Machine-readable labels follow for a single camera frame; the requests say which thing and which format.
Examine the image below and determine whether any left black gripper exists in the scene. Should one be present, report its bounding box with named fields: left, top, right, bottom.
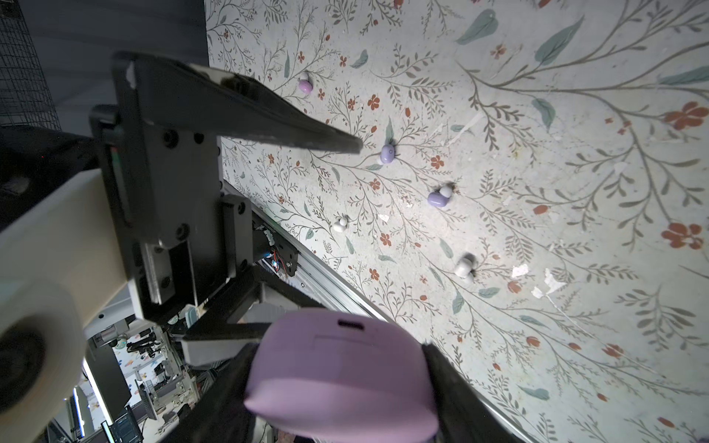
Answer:
left=90, top=51, right=363, bottom=341

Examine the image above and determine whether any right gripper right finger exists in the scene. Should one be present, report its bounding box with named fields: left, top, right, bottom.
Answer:
left=422, top=344, right=521, bottom=443

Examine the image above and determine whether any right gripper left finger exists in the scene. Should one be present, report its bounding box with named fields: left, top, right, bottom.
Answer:
left=161, top=343, right=258, bottom=443

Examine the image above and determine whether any pink earbud charging case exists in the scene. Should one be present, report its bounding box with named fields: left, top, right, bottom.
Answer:
left=244, top=308, right=439, bottom=442

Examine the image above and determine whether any pink earbud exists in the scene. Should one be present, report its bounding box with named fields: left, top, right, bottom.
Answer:
left=298, top=73, right=314, bottom=95

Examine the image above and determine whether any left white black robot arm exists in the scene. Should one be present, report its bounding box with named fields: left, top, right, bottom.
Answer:
left=1, top=52, right=363, bottom=442

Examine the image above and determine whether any white earbud left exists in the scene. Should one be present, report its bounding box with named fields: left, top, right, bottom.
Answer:
left=332, top=215, right=350, bottom=234

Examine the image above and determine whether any white earbud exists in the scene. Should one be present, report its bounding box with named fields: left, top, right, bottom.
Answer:
left=453, top=254, right=476, bottom=284
left=332, top=215, right=350, bottom=234

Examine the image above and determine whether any white earbud right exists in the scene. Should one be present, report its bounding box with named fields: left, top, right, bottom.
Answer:
left=453, top=254, right=476, bottom=284

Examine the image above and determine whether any lavender earbud left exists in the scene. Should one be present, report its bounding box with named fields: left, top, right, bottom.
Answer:
left=379, top=144, right=396, bottom=165

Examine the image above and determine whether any lavender earbud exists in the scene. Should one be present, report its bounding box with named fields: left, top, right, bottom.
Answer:
left=379, top=144, right=396, bottom=165
left=427, top=185, right=454, bottom=209

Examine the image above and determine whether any lavender earbud right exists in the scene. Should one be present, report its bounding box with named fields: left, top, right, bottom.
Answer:
left=427, top=185, right=454, bottom=209

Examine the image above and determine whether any black wire mesh basket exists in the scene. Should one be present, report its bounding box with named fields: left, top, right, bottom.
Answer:
left=1, top=1, right=61, bottom=130

